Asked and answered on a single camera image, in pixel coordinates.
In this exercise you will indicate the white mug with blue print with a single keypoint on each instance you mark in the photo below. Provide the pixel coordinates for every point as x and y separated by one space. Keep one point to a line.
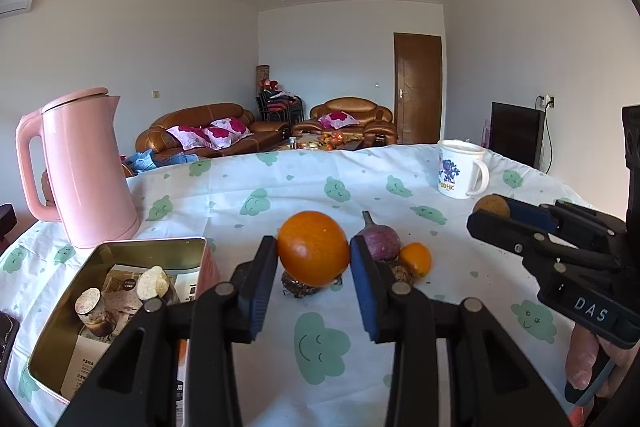
452 172

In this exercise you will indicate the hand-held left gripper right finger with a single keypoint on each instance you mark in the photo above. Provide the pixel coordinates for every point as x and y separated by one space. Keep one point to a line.
365 287

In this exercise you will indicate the dark flat object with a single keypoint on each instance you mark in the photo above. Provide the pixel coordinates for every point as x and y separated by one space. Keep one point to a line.
7 337

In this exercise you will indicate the maroon padded stool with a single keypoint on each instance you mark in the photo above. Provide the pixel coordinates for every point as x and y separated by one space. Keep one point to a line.
6 219

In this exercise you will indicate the gold metal tin box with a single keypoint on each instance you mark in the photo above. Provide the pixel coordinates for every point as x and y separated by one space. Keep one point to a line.
160 249

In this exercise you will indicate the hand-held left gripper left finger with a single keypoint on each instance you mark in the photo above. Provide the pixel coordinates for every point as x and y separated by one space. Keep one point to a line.
257 287

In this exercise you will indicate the red stuffed toy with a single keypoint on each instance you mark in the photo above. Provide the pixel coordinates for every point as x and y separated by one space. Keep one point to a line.
270 83

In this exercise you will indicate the brown leather armchair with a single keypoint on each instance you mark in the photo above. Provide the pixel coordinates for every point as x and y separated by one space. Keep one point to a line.
350 104

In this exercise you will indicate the dark brown rough fruit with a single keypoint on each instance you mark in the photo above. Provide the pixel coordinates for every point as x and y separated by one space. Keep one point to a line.
402 274

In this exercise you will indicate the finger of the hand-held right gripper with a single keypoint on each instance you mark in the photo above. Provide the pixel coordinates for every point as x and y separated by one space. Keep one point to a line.
535 214
500 232

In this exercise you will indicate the wall socket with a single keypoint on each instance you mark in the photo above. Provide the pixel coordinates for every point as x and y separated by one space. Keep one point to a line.
547 101

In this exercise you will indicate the wooden chair back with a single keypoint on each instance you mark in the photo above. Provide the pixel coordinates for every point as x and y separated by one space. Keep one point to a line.
127 170

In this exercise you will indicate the purple round radish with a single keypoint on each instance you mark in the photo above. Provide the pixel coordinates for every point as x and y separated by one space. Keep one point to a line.
382 242

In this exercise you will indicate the brown leather sofa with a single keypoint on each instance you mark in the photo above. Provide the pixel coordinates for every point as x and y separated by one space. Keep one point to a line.
200 113

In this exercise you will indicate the tall patterned tube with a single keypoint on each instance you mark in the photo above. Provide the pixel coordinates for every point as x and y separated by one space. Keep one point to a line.
262 74

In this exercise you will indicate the person's right hand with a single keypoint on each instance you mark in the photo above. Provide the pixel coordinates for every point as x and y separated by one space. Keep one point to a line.
582 357

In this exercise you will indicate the wooden coffee table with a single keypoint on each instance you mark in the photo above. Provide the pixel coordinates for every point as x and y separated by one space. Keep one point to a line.
352 145

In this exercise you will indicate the cut taro piece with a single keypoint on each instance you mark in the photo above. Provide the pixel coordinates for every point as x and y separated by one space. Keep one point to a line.
90 307
152 284

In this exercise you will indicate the brown wooden door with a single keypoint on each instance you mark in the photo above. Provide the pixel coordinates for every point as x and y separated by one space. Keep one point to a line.
417 92

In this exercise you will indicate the black television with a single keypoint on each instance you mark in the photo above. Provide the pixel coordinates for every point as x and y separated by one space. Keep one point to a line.
515 134

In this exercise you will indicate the stacked dark chairs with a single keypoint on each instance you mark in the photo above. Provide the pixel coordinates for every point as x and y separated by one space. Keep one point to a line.
280 109

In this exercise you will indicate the small yellow fruit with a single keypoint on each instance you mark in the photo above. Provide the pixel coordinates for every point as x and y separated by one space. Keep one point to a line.
490 206

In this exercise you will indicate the white tablecloth with green clouds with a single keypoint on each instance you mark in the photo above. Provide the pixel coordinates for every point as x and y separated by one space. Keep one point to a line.
320 187

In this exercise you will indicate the pink electric kettle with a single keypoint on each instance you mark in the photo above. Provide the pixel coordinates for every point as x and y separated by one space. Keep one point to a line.
85 167

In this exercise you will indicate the blue checked cloth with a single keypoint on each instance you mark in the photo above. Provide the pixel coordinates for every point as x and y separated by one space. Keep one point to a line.
142 161

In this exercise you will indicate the small smooth orange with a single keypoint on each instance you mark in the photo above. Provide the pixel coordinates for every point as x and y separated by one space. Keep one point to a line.
312 247
416 259

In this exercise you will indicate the white paper leaflets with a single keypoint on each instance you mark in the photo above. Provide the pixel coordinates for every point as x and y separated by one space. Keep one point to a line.
120 279

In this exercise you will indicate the pink floral pillow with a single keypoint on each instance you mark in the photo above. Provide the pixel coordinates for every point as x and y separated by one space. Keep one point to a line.
227 129
192 137
337 120

